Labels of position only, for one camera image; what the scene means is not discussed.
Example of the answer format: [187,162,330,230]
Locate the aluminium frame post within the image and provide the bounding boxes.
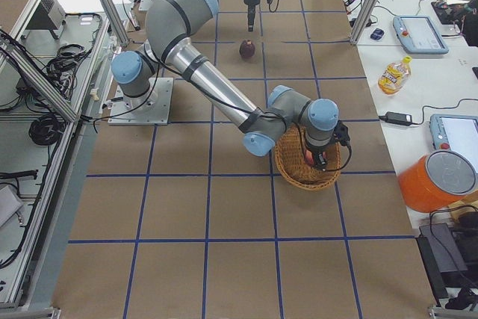
[349,0,397,46]

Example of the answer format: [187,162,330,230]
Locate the orange round container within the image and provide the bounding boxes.
[398,150,477,213]

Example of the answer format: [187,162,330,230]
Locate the black power adapter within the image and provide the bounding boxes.
[383,111,413,126]

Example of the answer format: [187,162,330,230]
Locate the blue teach pendant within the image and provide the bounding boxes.
[429,114,477,161]
[392,16,449,55]

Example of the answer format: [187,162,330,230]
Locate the dark red apple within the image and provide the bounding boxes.
[239,40,255,59]

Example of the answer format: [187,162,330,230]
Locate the small dark blue pouch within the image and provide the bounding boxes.
[370,28,385,40]

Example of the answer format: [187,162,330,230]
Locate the orange juice bottle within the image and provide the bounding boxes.
[377,55,412,95]

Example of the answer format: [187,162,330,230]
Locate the woven wicker basket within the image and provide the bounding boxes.
[274,125,341,191]

